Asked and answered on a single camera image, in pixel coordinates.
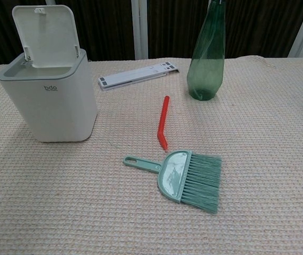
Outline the white square container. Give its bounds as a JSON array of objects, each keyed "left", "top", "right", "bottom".
[{"left": 0, "top": 48, "right": 98, "bottom": 143}]

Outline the green hand broom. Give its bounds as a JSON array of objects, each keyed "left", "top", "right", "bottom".
[{"left": 122, "top": 149, "right": 222, "bottom": 215}]

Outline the red bent plastic brush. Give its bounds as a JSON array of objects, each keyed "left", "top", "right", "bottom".
[{"left": 155, "top": 95, "right": 171, "bottom": 153}]

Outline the white folding laptop stand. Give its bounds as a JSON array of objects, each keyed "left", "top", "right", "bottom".
[{"left": 97, "top": 61, "right": 181, "bottom": 92}]

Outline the green spray bottle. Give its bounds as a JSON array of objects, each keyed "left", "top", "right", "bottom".
[{"left": 186, "top": 0, "right": 227, "bottom": 101}]

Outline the beige woven tablecloth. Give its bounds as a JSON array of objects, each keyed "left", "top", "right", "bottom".
[{"left": 0, "top": 55, "right": 303, "bottom": 255}]

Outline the white vertical frame post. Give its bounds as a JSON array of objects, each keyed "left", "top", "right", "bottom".
[{"left": 131, "top": 0, "right": 149, "bottom": 60}]

